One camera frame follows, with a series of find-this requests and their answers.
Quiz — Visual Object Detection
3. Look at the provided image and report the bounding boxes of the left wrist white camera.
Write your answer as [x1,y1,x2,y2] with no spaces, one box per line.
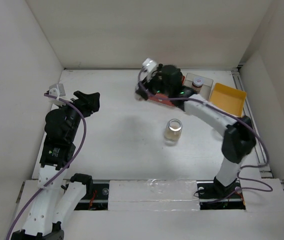
[48,83,66,106]

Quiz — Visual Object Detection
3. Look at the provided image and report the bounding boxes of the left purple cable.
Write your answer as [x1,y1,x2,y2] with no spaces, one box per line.
[6,92,87,240]

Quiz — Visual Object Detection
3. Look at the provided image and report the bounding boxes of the yellow plastic bin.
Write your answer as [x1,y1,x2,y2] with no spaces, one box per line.
[209,83,247,117]

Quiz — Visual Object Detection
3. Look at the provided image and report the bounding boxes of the wrist white camera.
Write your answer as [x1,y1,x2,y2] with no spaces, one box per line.
[142,58,158,75]
[48,83,66,106]

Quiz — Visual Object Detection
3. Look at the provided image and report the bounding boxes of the glass jar beige contents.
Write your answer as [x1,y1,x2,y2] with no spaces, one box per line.
[164,118,183,146]

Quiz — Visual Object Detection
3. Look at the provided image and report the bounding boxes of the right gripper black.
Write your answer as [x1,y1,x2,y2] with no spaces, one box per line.
[136,69,172,100]

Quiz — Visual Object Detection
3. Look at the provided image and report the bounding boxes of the clear plastic bin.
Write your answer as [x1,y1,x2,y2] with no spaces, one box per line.
[183,73,214,100]

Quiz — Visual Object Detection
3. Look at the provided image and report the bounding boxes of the silver lid spice jar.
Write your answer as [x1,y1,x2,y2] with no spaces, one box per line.
[191,76,204,93]

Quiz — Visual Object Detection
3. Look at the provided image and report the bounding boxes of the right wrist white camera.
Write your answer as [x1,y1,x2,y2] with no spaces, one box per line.
[142,58,158,75]

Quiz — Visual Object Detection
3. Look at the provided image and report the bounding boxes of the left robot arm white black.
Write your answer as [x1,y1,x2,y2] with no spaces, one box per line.
[6,91,100,240]

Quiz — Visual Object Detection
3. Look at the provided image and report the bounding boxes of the black mounting rail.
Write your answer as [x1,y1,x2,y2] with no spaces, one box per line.
[75,179,246,212]

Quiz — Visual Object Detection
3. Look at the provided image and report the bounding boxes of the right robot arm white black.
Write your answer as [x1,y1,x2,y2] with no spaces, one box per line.
[135,63,256,200]

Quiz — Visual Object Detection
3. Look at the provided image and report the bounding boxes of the red plastic bin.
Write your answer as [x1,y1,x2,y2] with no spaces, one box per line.
[148,93,175,107]

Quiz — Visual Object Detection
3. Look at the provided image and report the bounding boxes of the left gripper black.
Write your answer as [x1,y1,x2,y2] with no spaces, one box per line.
[57,91,99,141]

